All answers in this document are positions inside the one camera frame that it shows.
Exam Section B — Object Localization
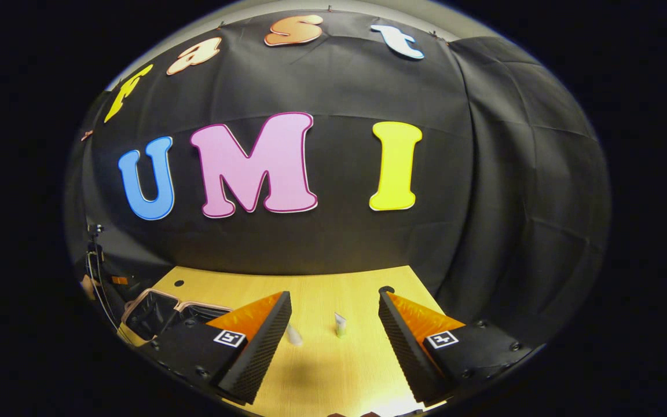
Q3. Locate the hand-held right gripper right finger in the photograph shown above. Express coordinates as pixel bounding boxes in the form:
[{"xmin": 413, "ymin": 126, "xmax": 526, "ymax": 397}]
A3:
[{"xmin": 378, "ymin": 290, "xmax": 544, "ymax": 407}]

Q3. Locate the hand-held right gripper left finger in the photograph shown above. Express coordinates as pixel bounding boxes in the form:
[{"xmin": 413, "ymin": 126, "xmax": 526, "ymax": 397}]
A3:
[{"xmin": 137, "ymin": 291, "xmax": 292, "ymax": 406}]

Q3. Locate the black tripod stand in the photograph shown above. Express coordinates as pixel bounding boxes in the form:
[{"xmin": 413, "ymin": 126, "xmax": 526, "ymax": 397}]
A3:
[{"xmin": 86, "ymin": 223, "xmax": 107, "ymax": 258}]

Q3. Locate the black backdrop cloth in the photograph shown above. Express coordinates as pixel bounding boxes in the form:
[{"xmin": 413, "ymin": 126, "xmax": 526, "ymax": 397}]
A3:
[{"xmin": 66, "ymin": 9, "xmax": 612, "ymax": 348}]

